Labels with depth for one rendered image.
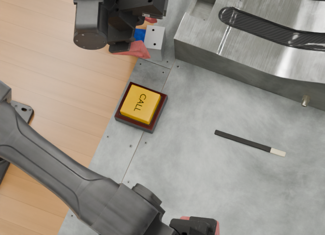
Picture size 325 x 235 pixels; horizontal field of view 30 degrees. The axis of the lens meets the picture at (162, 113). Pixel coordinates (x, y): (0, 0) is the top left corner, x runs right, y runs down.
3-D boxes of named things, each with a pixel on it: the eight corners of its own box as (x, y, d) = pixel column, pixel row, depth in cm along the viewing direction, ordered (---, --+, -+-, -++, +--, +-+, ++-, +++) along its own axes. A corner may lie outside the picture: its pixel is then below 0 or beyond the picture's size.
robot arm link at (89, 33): (120, 49, 104) (111, 9, 93) (70, 50, 104) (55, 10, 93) (122, -7, 109) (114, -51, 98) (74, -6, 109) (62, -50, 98)
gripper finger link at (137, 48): (166, 33, 118) (140, 9, 111) (160, 66, 116) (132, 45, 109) (138, 37, 122) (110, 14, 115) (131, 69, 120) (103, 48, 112)
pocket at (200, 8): (184, 22, 119) (184, 13, 116) (194, 0, 121) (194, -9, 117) (206, 30, 119) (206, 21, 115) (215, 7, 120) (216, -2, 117)
